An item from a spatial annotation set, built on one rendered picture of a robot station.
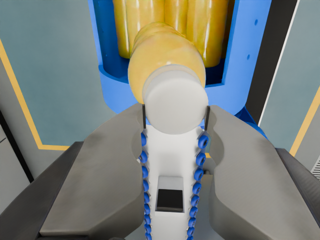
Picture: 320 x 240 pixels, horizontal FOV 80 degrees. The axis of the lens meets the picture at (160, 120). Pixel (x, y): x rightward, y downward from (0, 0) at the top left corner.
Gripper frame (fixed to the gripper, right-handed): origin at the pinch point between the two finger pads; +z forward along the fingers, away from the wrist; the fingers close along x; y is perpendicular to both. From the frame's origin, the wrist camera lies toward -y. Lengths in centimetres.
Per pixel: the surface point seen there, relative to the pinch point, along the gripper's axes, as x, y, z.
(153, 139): -6, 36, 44
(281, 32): 66, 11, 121
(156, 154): -5, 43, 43
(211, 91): 5.2, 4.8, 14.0
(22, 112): -138, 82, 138
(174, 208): 2, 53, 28
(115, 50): -12.3, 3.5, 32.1
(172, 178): 1, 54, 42
